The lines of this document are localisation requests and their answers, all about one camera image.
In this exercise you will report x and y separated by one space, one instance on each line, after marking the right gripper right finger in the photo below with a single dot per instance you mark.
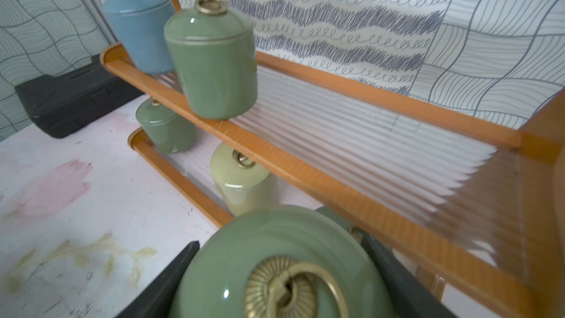
409 297

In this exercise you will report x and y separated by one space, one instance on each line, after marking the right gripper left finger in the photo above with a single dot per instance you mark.
156 300

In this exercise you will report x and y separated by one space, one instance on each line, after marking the green canister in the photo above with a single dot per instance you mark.
354 231
212 47
168 131
283 261

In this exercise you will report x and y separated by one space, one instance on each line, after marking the blue canister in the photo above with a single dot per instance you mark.
139 26

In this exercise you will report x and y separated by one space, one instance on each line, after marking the wooden three-tier shelf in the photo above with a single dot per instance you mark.
435 125

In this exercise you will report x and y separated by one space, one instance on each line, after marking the yellow-green canister bottom centre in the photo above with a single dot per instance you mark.
243 184

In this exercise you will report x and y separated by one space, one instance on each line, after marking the black plastic tool case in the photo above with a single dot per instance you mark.
60 106

